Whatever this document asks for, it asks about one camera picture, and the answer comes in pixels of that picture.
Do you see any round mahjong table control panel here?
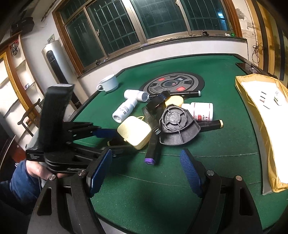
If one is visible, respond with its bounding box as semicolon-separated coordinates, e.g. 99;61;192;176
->
140;72;205;95

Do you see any white bottle red label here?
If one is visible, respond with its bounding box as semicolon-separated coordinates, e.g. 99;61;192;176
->
181;102;213;121

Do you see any gold-lined cardboard box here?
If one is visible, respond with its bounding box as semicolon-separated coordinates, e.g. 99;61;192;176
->
235;74;287;195

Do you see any window with green grille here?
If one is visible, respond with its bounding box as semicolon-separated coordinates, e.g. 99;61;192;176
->
52;0;243;75

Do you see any wooden chair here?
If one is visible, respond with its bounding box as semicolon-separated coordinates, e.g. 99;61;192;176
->
17;98;43;136

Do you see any white cylindrical bottle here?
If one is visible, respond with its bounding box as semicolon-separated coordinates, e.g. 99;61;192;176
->
123;89;149;102

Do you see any black round fan-shaped object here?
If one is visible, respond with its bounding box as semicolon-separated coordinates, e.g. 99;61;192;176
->
159;104;201;146

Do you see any white standing air conditioner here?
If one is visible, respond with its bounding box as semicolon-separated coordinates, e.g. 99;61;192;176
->
42;40;88;110

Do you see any white bottle with text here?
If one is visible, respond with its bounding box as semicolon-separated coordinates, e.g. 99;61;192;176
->
112;98;138;123

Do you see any black marker purple cap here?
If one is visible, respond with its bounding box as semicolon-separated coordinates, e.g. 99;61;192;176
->
144;104;165;165

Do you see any cream square plastic case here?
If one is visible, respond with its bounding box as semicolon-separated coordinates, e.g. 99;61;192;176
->
117;116;152;150

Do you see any person's left hand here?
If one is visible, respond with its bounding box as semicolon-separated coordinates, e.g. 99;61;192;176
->
25;159;68;181

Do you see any yellow round lid object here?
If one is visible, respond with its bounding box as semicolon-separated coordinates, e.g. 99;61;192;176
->
165;96;184;107

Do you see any black pen cream cap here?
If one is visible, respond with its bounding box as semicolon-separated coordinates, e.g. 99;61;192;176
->
198;120;224;132

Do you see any blue sleeved left forearm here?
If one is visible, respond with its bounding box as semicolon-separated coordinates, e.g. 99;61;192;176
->
1;160;41;204

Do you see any white ceramic mug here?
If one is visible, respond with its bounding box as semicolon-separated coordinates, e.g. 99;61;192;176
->
97;74;119;93

